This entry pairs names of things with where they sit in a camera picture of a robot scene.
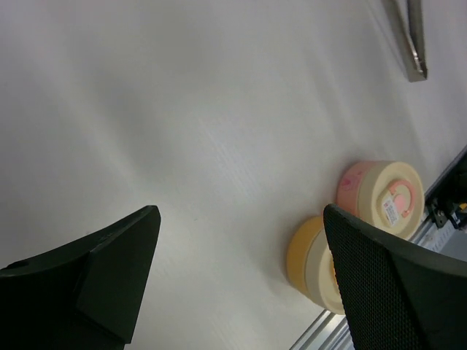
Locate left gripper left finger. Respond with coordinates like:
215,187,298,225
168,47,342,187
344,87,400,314
1,206,161,349

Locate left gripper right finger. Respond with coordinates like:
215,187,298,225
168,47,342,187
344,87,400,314
323,204,466,349

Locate cream lid orange handle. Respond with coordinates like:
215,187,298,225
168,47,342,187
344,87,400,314
305,228,344,315

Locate cream lid pink handle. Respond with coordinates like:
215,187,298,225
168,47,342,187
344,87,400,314
358,161,425,239

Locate orange lunch bowl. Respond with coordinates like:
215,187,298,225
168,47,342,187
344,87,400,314
285,216,323,299

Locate pink lunch bowl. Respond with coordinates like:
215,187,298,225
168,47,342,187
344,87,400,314
336,161,388,217

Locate metal tongs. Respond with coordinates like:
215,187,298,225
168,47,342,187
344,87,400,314
382,0,428,82

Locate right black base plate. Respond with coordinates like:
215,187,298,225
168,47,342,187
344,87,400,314
425,169,466,229

